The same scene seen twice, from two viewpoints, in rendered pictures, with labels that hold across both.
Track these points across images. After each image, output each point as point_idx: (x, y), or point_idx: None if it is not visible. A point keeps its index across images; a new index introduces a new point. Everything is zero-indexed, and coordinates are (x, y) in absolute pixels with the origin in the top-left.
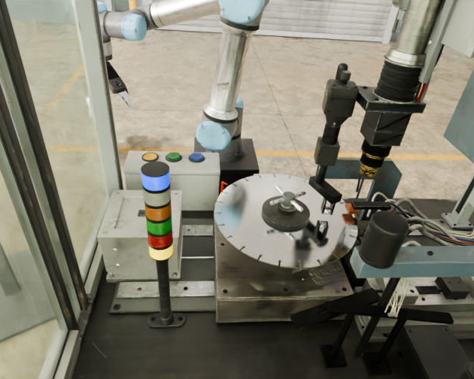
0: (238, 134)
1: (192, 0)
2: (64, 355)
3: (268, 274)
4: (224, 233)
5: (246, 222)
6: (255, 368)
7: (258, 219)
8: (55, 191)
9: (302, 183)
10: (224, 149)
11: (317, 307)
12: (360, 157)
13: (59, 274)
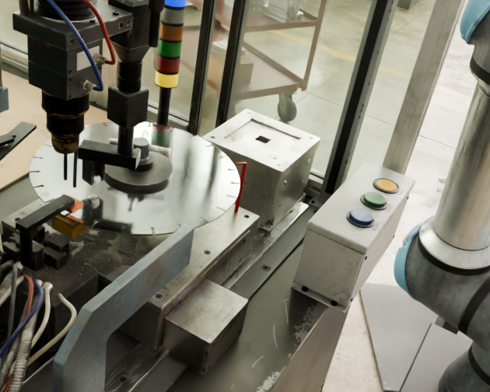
0: (479, 363)
1: None
2: (170, 116)
3: None
4: (157, 125)
5: (156, 142)
6: None
7: None
8: (234, 12)
9: (175, 218)
10: (458, 358)
11: (19, 138)
12: (141, 270)
13: (199, 64)
